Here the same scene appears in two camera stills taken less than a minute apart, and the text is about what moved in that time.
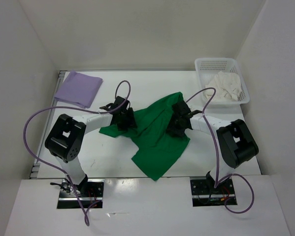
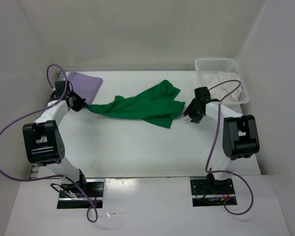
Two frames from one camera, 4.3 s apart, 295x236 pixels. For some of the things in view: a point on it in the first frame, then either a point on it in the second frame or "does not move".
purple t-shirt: (79, 89) does not move
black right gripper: (180, 132) to (196, 119)
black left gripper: (131, 122) to (81, 104)
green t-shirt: (158, 148) to (156, 104)
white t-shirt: (227, 86) does not move
